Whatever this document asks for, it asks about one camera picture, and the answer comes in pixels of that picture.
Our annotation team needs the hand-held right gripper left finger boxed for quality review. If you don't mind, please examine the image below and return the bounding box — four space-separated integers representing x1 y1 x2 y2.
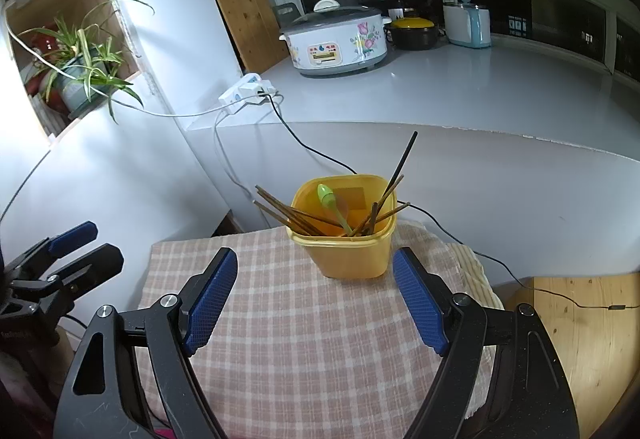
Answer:
52 246 238 439

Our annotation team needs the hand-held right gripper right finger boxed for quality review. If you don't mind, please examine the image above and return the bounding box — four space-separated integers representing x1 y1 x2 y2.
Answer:
392 246 581 439

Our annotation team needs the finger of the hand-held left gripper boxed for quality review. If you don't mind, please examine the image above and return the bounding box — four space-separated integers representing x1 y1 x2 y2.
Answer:
10 243 125 320
0 220 99 287

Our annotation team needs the yellow plastic container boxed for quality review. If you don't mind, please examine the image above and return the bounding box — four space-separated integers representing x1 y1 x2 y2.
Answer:
286 174 398 280

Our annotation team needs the bundle of wooden chopsticks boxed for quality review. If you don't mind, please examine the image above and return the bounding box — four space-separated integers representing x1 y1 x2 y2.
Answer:
252 131 419 238

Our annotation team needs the green plastic spoon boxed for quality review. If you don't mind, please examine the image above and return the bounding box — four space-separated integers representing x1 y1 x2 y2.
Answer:
317 184 353 237

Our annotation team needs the cream ribbed towel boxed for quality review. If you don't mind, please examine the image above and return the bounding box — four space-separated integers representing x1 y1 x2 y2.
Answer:
447 243 505 315

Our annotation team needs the pink checked cloth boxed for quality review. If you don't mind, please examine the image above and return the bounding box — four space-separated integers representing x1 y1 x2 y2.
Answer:
136 219 493 439

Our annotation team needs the potted spider plant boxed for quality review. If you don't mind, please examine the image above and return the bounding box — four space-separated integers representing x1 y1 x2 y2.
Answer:
7 0 156 125

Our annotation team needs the red flowerpot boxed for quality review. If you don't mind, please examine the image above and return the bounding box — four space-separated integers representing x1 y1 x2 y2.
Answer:
24 64 68 115

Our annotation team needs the white power strip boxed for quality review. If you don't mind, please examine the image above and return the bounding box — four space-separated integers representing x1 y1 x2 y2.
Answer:
218 73 277 116

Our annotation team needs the black pot with yellow lid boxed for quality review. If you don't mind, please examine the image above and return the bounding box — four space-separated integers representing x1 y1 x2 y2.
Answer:
384 16 446 51

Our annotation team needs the white floral electric cooker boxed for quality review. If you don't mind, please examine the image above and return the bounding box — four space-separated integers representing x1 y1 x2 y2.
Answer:
272 0 393 78

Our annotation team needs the pine wood board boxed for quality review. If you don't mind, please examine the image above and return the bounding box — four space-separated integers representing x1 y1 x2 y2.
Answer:
205 0 291 75

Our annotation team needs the white and blue appliance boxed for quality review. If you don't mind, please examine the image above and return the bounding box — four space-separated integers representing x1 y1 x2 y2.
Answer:
442 0 492 49

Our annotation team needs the white power cord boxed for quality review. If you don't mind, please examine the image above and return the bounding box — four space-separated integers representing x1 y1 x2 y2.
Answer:
214 110 257 198

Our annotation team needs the thin white cable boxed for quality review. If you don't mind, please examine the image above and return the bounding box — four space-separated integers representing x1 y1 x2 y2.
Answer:
7 29 236 117

